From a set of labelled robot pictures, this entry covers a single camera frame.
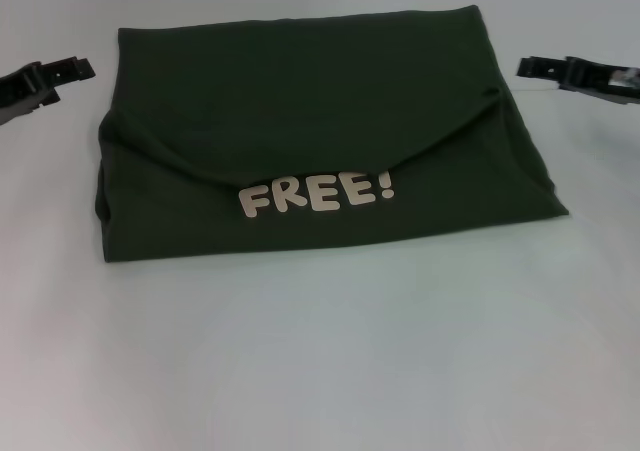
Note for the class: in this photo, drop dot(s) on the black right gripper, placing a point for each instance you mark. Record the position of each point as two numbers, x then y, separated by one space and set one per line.
602 81

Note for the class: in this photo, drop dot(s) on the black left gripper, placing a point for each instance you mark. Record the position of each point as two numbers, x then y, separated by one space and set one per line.
20 88

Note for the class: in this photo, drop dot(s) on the dark green shirt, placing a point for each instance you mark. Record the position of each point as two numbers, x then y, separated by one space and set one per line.
325 121

